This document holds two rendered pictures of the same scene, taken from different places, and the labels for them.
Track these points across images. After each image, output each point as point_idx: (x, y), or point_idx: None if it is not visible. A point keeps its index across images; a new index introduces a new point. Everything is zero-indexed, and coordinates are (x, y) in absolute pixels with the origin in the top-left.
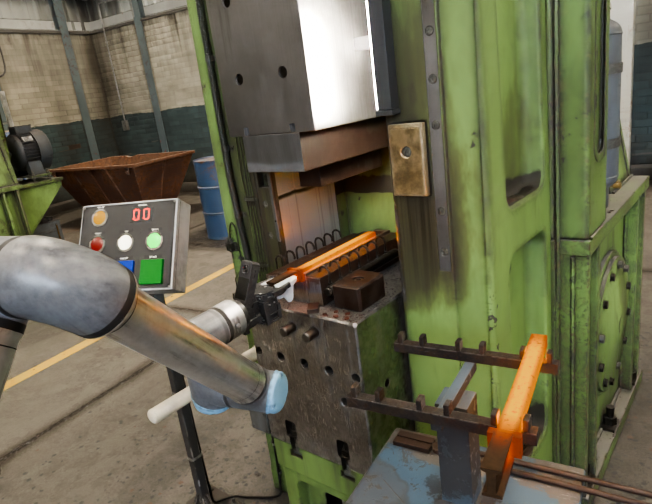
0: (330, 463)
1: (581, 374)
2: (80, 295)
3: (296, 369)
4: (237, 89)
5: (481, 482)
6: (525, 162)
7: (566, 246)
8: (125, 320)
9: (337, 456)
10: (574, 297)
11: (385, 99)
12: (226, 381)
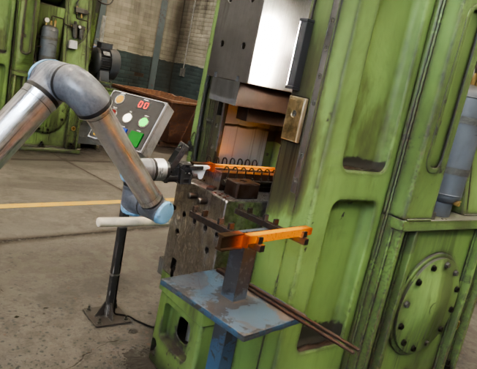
0: None
1: (374, 314)
2: (85, 95)
3: (189, 224)
4: (219, 48)
5: (247, 297)
6: (378, 154)
7: (391, 220)
8: (99, 118)
9: None
10: (385, 257)
11: (292, 79)
12: (137, 184)
